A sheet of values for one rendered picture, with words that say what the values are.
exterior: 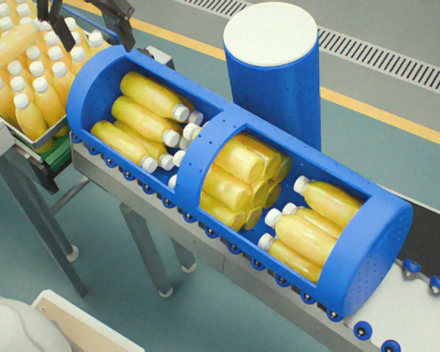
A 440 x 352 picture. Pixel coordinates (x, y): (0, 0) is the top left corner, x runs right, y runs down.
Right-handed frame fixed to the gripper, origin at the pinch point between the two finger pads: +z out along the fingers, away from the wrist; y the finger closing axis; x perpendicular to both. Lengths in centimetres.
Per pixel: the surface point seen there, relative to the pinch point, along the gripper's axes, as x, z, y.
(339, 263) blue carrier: 15, 43, -44
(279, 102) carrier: -51, 68, -9
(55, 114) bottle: -24, 48, 48
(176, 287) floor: -26, 150, 44
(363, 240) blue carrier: 11, 40, -48
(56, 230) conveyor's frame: -27, 121, 88
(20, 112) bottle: -17, 40, 53
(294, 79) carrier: -54, 61, -14
